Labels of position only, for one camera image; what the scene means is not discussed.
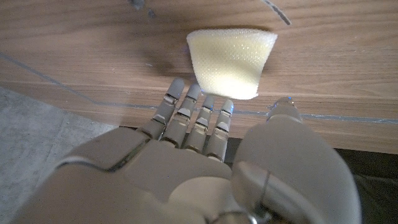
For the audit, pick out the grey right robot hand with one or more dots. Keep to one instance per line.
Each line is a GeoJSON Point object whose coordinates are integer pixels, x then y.
{"type": "Point", "coordinates": [174, 174]}

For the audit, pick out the yellow sponge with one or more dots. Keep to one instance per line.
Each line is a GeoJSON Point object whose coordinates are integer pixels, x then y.
{"type": "Point", "coordinates": [230, 59]}

